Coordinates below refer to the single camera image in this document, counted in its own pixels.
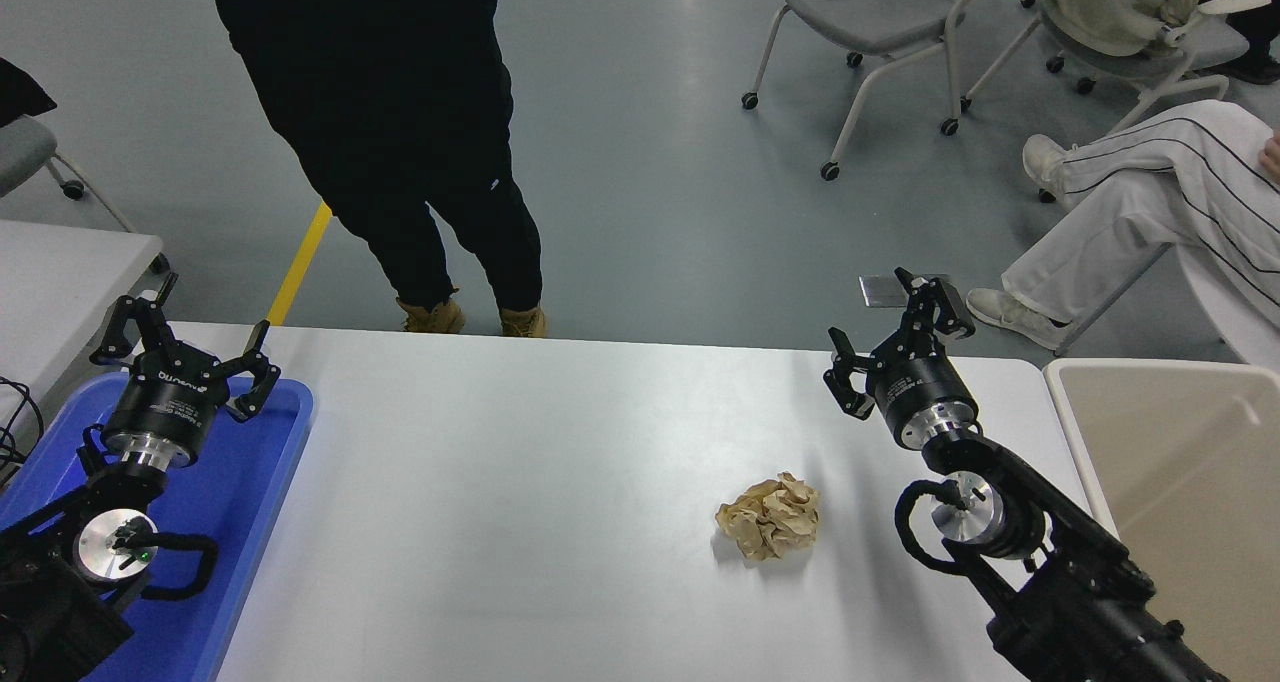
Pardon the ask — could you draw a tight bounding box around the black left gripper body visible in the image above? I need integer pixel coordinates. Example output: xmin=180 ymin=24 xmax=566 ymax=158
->
xmin=104 ymin=347 xmax=231 ymax=460

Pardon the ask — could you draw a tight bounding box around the black cable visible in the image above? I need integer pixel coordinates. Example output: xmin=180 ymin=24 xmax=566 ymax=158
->
xmin=0 ymin=375 xmax=47 ymax=488

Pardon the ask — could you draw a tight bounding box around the grey chair with metal legs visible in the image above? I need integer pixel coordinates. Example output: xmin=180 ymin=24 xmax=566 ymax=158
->
xmin=0 ymin=117 xmax=136 ymax=233

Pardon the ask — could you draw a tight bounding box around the white side table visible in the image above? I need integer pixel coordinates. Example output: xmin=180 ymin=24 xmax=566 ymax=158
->
xmin=0 ymin=220 xmax=171 ymax=413

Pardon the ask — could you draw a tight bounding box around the white office chair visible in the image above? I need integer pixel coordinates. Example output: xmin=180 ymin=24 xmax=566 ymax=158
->
xmin=960 ymin=0 xmax=1273 ymax=204

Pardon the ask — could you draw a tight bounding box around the black cloth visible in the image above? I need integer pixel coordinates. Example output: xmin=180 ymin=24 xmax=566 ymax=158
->
xmin=0 ymin=57 xmax=58 ymax=130

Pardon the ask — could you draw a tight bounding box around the standing person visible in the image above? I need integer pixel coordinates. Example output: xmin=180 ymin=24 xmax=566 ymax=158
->
xmin=210 ymin=0 xmax=549 ymax=339

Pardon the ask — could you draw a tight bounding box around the large pale bin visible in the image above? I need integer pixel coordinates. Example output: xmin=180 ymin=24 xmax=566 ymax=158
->
xmin=1042 ymin=359 xmax=1280 ymax=682

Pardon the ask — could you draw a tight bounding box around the seated person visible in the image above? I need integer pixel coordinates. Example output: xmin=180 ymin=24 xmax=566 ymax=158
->
xmin=966 ymin=100 xmax=1280 ymax=363

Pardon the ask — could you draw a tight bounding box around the tan paper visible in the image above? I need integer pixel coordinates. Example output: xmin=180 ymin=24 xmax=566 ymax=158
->
xmin=716 ymin=473 xmax=823 ymax=564

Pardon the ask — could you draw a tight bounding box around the cream jacket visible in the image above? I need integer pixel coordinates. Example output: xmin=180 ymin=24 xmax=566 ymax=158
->
xmin=1028 ymin=0 xmax=1216 ymax=58

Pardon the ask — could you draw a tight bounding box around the blue plastic tray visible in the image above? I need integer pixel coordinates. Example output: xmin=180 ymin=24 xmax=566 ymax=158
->
xmin=0 ymin=370 xmax=316 ymax=682

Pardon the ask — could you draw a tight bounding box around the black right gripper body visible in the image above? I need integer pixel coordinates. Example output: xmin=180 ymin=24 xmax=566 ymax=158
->
xmin=870 ymin=350 xmax=981 ymax=435

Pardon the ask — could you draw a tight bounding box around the yellow floor tape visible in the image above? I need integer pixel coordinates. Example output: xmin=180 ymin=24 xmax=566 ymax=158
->
xmin=266 ymin=202 xmax=333 ymax=327

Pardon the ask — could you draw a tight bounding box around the grey chair with white legs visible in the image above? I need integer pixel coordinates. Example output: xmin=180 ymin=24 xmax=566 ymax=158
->
xmin=741 ymin=0 xmax=1006 ymax=182

